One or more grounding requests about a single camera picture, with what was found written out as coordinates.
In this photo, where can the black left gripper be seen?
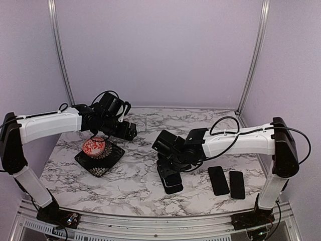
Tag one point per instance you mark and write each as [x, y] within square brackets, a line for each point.
[122, 133]

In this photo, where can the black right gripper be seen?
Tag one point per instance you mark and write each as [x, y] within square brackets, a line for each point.
[165, 169]

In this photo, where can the black smartphone dark screen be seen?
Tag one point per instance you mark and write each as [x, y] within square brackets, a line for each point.
[172, 180]

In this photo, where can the black phone case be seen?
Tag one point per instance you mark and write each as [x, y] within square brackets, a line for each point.
[173, 189]

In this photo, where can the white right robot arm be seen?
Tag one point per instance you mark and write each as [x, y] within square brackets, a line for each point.
[272, 139]

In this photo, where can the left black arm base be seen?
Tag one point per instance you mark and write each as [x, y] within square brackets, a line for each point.
[54, 215]

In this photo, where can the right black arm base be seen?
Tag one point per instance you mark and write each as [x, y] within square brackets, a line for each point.
[253, 218]

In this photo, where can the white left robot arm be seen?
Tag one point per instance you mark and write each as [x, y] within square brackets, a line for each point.
[19, 130]

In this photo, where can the red white patterned bowl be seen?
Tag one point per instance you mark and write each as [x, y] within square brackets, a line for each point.
[94, 146]

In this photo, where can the black square patterned plate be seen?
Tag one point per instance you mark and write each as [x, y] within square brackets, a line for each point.
[98, 166]

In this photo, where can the middle black smartphone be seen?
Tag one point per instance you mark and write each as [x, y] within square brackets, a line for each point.
[218, 181]

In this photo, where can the rightmost black smartphone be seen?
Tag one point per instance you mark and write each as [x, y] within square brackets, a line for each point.
[237, 187]

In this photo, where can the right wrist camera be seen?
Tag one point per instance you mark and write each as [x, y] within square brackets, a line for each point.
[168, 144]

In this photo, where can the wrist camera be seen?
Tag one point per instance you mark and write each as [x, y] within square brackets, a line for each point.
[168, 144]
[111, 105]

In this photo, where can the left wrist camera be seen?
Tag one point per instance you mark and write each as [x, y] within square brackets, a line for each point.
[111, 105]

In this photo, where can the front aluminium rail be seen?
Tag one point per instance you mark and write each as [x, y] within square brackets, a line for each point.
[95, 226]

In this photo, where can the left aluminium frame post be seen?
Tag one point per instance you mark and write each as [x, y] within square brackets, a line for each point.
[59, 50]

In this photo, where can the aluminium frame post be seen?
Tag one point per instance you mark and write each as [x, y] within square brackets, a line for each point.
[262, 25]
[59, 50]

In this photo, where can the right aluminium frame post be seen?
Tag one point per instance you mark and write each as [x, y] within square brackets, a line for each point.
[262, 25]

